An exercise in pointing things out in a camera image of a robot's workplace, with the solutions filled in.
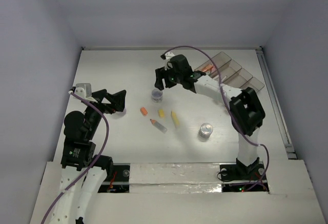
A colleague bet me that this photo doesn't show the yellow highlighter cap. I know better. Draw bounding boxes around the yellow highlighter cap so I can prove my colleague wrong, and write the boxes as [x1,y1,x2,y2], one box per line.
[158,109,165,118]

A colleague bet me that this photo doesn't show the orange highlighter cap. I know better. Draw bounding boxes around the orange highlighter cap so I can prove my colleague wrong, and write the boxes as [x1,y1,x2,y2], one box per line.
[140,107,148,116]

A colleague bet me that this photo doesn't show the clip jar silver lid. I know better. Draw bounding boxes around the clip jar silver lid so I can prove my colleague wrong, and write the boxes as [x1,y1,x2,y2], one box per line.
[198,123,213,139]

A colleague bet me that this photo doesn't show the orange tip clear highlighter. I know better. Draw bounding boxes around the orange tip clear highlighter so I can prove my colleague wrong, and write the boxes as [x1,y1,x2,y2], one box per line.
[150,119,167,133]

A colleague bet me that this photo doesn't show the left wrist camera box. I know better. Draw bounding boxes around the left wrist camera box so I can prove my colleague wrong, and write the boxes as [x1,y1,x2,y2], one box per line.
[69,83,92,100]

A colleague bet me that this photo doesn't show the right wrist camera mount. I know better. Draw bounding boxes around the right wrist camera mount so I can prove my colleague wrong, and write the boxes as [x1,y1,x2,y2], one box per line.
[160,51,175,70]

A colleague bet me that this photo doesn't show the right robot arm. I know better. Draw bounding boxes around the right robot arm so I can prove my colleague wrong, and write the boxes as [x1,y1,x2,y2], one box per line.
[155,52,265,179]

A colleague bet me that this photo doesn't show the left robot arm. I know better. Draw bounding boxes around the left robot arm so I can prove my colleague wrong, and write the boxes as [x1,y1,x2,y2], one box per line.
[41,84,127,223]

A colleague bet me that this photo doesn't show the yellow highlighter pen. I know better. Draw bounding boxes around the yellow highlighter pen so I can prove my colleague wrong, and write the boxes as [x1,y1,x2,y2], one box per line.
[171,111,180,129]

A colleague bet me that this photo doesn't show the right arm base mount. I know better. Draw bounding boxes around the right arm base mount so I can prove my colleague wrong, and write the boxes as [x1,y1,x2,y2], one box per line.
[216,157,269,192]

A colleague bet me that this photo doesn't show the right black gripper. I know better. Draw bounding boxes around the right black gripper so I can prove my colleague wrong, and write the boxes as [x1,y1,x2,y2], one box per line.
[155,65,183,90]

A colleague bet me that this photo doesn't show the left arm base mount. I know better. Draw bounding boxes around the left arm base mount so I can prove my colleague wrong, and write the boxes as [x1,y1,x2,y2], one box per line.
[98,164,130,193]

